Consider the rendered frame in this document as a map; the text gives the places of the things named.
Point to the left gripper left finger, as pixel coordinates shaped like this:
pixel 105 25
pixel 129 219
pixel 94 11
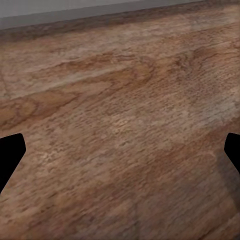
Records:
pixel 12 150

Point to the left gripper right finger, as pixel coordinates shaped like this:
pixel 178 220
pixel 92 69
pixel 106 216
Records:
pixel 232 149

